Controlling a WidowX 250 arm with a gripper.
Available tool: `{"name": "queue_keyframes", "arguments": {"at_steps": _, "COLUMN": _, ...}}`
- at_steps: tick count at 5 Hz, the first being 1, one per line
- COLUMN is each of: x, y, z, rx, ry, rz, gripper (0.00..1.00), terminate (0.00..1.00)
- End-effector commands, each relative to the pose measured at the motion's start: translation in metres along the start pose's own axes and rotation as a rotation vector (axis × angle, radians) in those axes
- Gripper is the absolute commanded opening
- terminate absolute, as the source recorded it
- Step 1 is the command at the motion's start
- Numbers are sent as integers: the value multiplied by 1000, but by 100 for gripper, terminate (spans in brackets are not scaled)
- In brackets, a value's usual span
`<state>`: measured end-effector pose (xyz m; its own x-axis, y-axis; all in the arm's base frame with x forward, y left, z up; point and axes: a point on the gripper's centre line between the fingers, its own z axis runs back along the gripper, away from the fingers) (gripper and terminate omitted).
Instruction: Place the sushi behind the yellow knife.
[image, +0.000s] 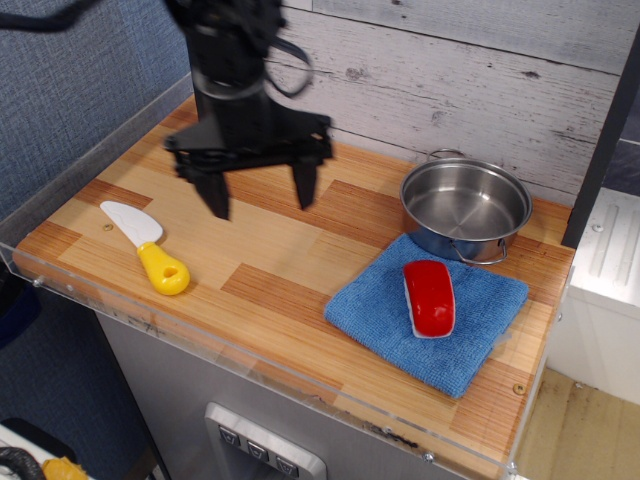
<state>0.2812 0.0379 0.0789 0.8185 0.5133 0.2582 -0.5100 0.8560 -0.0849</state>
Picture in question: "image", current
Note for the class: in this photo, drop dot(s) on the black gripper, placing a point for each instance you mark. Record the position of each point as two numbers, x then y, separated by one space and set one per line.
242 127

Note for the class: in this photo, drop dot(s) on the red toy sushi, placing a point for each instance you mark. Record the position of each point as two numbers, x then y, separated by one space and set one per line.
430 299

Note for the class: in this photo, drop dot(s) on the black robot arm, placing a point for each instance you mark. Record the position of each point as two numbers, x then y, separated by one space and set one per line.
229 41

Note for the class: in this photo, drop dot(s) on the blue folded cloth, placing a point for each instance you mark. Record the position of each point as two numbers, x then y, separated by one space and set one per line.
373 310

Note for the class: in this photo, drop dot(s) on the small steel pot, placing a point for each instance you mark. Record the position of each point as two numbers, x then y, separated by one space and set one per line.
463 209

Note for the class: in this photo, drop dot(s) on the grey metal cabinet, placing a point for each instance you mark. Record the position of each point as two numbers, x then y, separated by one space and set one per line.
323 408

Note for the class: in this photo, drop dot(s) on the silver button panel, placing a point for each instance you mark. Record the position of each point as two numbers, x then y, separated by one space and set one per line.
247 450

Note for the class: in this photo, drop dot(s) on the white metal box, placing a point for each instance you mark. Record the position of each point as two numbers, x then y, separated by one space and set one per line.
596 338

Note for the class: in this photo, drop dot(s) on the yellow handled toy knife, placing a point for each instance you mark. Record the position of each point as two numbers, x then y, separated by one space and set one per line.
167 275

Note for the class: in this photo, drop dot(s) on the clear acrylic guard rail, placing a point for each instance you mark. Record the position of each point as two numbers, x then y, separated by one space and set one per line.
206 315

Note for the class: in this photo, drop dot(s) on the dark right frame post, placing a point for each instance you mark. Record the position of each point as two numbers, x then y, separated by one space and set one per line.
612 129

